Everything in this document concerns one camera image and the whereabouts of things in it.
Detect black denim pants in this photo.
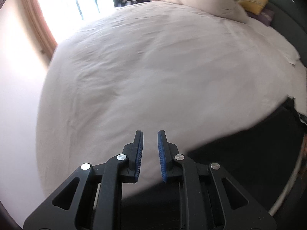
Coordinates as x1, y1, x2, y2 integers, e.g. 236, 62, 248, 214
121, 98, 306, 229

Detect left beige curtain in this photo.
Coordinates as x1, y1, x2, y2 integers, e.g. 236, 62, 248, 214
21, 0, 57, 60

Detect dark grey headboard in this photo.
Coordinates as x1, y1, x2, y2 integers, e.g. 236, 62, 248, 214
266, 0, 306, 66

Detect yellow cushion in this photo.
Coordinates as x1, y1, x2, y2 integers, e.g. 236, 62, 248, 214
238, 0, 269, 15

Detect purple cushion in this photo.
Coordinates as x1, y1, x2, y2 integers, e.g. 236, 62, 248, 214
247, 8, 275, 26

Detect white bed with sheet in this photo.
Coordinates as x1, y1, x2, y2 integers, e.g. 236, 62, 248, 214
36, 1, 306, 196

